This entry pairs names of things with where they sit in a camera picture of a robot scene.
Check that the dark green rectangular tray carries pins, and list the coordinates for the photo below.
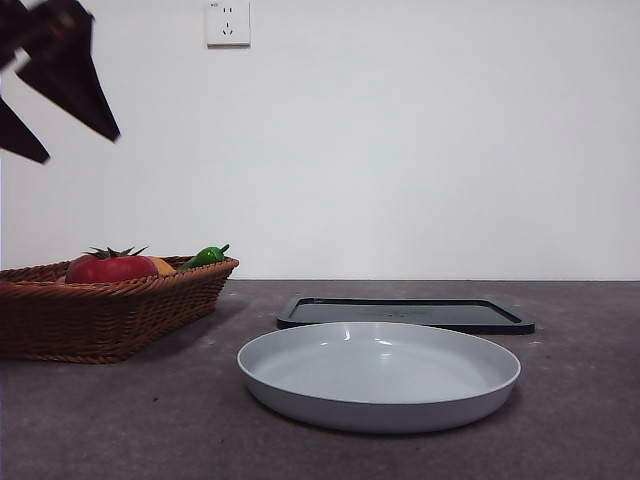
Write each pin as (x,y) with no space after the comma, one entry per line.
(425,314)

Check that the pale grey round plate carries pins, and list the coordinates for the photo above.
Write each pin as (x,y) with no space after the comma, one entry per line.
(380,390)

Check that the white wall socket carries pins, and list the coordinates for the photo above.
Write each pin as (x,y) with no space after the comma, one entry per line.
(228,23)

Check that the brown wicker basket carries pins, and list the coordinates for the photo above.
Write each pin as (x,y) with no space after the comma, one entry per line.
(100,320)

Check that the green chili pepper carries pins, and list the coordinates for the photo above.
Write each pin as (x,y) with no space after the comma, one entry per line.
(205,257)

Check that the orange-yellow round fruit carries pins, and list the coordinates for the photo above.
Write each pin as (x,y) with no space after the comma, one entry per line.
(165,266)

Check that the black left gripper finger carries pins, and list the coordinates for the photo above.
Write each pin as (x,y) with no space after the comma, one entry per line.
(75,85)
(17,135)

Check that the red tomato with green stem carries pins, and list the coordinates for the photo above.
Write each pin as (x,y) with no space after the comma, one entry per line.
(110,270)

